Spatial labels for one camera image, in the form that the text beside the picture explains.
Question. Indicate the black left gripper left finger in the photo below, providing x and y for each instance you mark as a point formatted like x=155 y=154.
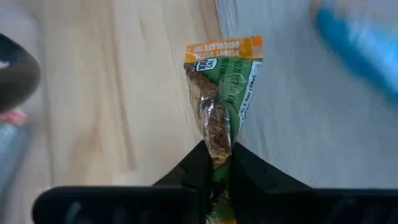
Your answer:
x=192 y=174

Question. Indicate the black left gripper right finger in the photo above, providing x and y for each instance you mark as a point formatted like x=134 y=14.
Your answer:
x=258 y=177

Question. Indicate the orange green granola bar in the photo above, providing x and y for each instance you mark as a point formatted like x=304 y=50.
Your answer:
x=224 y=87

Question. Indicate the grey woven placemat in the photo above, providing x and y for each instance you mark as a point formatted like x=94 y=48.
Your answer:
x=311 y=140

